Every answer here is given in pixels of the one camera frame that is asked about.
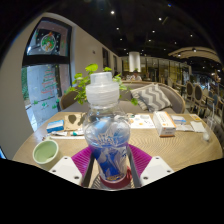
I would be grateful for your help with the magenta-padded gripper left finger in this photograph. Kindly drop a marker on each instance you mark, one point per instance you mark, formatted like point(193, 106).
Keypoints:
point(81, 159)

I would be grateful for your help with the small yellow card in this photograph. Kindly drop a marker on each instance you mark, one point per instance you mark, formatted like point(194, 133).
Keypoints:
point(195, 117)

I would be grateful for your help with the group of round-backed chairs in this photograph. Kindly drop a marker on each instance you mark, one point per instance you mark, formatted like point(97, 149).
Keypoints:
point(198, 95)

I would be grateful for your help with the blue and white booklet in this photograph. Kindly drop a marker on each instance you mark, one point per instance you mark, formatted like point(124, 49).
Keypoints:
point(178, 119)

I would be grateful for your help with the window with festive stickers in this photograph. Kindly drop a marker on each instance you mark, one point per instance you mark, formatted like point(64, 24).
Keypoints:
point(46, 83)

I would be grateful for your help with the group of ceiling spotlights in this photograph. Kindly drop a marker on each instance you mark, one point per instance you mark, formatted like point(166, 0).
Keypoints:
point(153, 31)

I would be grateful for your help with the clear drinking glass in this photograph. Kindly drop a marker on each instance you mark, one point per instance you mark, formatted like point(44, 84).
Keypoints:
point(208, 131)

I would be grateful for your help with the grey chevron cushion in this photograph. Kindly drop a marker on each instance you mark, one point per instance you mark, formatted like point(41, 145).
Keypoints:
point(153, 97)

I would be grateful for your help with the small blue and white box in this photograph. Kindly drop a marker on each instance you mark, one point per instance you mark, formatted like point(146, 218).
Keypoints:
point(55, 126)

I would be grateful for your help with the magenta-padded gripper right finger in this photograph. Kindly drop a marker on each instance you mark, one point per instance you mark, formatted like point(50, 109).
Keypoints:
point(141, 159)

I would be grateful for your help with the white and orange carton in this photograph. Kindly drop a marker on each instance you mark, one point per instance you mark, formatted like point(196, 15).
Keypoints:
point(164, 124)

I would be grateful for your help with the white paper napkin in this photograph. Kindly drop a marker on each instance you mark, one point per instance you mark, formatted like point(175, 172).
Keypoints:
point(198, 126)

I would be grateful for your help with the clear blue-labelled water bottle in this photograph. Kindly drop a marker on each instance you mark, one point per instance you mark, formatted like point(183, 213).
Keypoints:
point(106, 140)

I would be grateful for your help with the person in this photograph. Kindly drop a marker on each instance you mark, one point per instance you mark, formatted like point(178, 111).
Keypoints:
point(135, 76)

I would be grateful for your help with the green potted plant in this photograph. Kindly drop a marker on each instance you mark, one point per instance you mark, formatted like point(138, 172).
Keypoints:
point(81, 85)

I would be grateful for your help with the pale green ceramic mug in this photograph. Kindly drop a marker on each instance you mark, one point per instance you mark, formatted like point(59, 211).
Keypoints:
point(45, 152)

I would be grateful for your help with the curved grey sofa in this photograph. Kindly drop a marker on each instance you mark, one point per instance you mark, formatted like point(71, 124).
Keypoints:
point(175, 100)

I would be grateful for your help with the white printed brochure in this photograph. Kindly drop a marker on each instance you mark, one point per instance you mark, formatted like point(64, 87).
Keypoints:
point(141, 121)

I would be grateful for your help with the white ointment tube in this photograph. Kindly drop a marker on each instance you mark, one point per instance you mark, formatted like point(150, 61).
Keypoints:
point(63, 136)

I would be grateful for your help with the brown kraft paper sheet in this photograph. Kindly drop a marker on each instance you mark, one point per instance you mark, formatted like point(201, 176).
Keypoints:
point(74, 121)

